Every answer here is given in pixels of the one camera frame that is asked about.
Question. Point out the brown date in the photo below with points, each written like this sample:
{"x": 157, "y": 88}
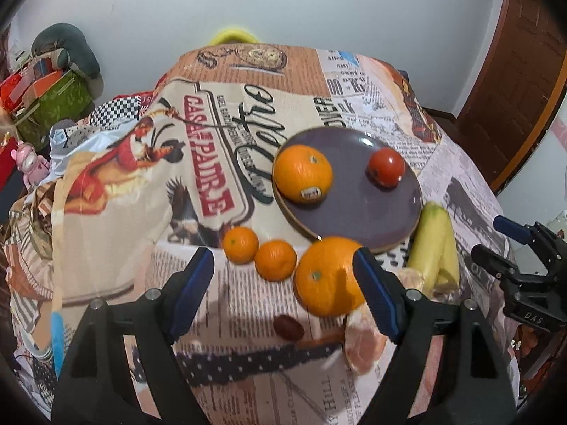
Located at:
{"x": 289, "y": 327}

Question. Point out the green patterned box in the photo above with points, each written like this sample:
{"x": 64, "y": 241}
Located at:
{"x": 55, "y": 102}

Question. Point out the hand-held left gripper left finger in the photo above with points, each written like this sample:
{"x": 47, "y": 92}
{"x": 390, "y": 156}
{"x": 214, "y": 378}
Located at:
{"x": 195, "y": 292}

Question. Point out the large orange with sticker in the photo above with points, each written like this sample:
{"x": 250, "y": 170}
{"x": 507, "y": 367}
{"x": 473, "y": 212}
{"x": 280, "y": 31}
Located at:
{"x": 301, "y": 170}

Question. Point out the red tomato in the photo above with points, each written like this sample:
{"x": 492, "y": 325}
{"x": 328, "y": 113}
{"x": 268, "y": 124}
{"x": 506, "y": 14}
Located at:
{"x": 385, "y": 166}

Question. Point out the yellow chair back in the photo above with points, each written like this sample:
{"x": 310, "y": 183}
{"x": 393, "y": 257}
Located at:
{"x": 232, "y": 35}

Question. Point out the grey pillow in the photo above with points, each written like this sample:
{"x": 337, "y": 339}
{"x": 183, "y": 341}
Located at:
{"x": 66, "y": 46}

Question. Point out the red gift box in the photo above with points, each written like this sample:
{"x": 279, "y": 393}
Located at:
{"x": 24, "y": 84}

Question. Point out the purple plate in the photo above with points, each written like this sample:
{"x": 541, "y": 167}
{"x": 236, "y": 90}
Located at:
{"x": 359, "y": 208}

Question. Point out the printed tablecloth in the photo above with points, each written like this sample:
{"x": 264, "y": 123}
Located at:
{"x": 177, "y": 177}

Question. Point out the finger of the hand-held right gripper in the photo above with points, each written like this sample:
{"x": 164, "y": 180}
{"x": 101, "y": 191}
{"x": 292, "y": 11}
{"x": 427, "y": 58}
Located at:
{"x": 491, "y": 261}
{"x": 511, "y": 226}

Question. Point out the peeled tangerine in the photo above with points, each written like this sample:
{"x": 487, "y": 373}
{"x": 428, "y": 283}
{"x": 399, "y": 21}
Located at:
{"x": 365, "y": 341}
{"x": 411, "y": 280}

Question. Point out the pink toy figure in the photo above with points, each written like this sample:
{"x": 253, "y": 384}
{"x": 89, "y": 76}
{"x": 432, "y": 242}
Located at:
{"x": 33, "y": 164}

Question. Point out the black white checkered cloth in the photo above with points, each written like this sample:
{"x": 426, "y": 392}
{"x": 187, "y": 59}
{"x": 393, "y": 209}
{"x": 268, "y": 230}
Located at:
{"x": 117, "y": 107}

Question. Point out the yellow banana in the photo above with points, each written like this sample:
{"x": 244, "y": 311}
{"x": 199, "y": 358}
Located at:
{"x": 427, "y": 243}
{"x": 451, "y": 261}

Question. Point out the small tangerine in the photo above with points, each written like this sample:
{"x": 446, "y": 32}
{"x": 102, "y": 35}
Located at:
{"x": 275, "y": 260}
{"x": 240, "y": 244}

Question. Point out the large plain orange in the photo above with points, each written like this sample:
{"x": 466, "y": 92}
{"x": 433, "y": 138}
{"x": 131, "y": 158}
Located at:
{"x": 323, "y": 276}

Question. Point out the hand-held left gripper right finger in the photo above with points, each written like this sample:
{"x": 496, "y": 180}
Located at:
{"x": 376, "y": 287}

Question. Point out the brown wooden door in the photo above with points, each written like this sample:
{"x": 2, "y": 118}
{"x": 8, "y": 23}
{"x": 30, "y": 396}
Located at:
{"x": 518, "y": 75}

